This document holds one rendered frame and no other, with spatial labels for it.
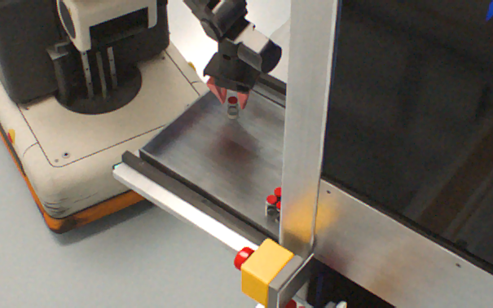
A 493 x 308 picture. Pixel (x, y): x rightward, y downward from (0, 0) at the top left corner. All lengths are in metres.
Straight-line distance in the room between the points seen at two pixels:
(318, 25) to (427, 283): 0.41
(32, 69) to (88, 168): 0.34
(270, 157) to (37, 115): 1.15
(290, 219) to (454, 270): 0.28
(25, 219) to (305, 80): 1.78
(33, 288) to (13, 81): 0.61
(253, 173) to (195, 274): 0.97
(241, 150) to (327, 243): 0.43
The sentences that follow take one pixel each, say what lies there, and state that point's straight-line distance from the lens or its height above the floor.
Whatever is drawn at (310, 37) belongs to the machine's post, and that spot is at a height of 1.44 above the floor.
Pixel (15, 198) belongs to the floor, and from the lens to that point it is 2.81.
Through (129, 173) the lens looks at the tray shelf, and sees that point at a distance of 1.64.
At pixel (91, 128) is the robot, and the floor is 0.28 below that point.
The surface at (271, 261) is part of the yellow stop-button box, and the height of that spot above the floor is 1.03.
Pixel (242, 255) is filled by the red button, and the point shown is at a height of 1.01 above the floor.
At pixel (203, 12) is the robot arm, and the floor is 1.19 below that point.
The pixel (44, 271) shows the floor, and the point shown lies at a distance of 2.62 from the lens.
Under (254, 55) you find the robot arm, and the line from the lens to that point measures 1.51.
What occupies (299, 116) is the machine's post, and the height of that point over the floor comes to 1.30.
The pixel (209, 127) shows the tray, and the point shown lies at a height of 0.88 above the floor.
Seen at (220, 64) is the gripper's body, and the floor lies 1.04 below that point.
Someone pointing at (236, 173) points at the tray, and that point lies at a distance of 1.62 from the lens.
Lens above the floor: 2.11
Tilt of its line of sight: 48 degrees down
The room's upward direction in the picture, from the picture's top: straight up
